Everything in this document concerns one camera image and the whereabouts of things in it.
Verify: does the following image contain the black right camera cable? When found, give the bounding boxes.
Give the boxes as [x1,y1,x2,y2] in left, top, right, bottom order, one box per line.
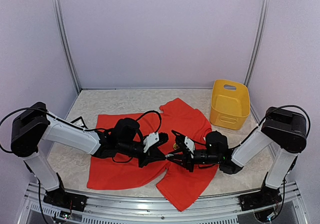
[192,140,210,149]

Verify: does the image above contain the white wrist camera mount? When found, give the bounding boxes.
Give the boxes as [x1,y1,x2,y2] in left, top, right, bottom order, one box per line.
[143,132,159,153]
[184,136,195,155]

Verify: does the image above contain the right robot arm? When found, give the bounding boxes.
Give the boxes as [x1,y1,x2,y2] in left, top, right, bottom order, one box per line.
[166,105,311,206]

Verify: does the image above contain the aluminium front rail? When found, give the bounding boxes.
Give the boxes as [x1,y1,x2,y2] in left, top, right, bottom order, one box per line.
[14,181,311,224]

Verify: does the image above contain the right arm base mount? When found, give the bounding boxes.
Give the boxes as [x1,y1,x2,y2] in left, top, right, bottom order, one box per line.
[239,176,284,211]

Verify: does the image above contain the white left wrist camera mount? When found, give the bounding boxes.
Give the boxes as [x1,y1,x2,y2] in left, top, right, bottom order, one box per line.
[143,132,159,153]

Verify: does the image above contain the black left camera cable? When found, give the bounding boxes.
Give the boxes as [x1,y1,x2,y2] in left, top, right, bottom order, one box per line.
[136,110,163,137]

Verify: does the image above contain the black camera cable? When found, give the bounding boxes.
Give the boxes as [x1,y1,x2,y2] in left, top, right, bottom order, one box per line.
[136,110,163,137]
[192,140,210,149]

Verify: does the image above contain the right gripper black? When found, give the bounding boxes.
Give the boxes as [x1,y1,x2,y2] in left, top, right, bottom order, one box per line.
[167,147,221,172]

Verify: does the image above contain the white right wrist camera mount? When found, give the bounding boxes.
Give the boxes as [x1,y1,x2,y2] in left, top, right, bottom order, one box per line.
[184,136,195,155]

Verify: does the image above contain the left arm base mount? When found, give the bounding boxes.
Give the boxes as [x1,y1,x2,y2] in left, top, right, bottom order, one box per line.
[43,173,88,212]

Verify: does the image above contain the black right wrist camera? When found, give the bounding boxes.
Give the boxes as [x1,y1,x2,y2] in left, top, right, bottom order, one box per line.
[172,130,186,151]

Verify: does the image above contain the yellow plastic basket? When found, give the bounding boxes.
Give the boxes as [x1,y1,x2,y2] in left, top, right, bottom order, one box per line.
[209,79,251,130]

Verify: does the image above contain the black display box right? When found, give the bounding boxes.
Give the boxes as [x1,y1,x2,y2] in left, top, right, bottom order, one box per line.
[71,116,87,128]

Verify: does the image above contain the right aluminium corner post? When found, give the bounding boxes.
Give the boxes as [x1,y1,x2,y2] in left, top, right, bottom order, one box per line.
[243,0,272,86]

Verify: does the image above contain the red t-shirt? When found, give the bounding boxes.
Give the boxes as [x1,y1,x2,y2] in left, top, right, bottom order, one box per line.
[86,98,219,211]

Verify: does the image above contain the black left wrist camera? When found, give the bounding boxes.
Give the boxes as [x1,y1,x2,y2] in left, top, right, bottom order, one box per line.
[156,132,169,146]

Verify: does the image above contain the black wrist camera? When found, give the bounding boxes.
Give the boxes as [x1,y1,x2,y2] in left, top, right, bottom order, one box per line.
[172,130,186,151]
[156,132,169,146]

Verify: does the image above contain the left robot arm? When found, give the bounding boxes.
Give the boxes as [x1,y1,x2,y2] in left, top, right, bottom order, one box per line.
[1,102,169,206]

